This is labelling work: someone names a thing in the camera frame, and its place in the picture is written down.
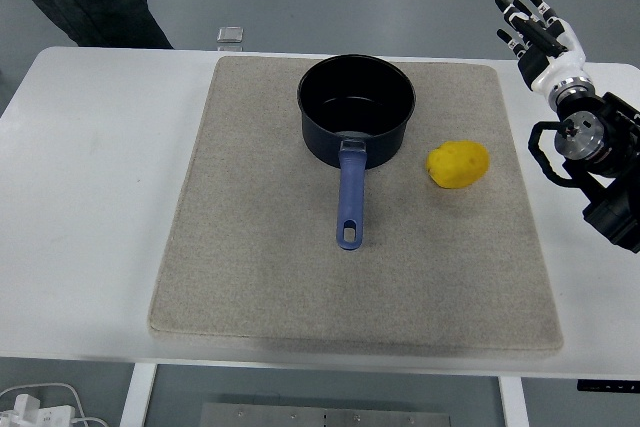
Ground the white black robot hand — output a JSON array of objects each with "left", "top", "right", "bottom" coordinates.
[{"left": 493, "top": 0, "right": 591, "bottom": 97}]

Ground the black table control panel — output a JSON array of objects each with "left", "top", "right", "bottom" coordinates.
[{"left": 576, "top": 378, "right": 640, "bottom": 393}]

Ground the small clear square box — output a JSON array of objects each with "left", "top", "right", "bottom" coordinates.
[{"left": 216, "top": 25, "right": 246, "bottom": 45}]

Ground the white table leg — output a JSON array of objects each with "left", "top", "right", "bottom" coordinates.
[
  {"left": 497, "top": 375, "right": 530, "bottom": 427},
  {"left": 119, "top": 362, "right": 159, "bottom": 427}
]

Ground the beige fabric mat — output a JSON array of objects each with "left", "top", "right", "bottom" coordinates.
[{"left": 147, "top": 55, "right": 565, "bottom": 359}]

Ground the grey metal plate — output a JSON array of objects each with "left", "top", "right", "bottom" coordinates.
[{"left": 199, "top": 401, "right": 455, "bottom": 427}]

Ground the white power strip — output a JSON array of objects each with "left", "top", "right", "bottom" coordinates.
[{"left": 0, "top": 393, "right": 76, "bottom": 427}]

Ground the blue pot with handle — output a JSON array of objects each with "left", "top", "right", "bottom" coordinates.
[{"left": 297, "top": 53, "right": 417, "bottom": 252}]

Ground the white cable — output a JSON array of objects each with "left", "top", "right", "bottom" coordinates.
[{"left": 0, "top": 381, "right": 109, "bottom": 427}]

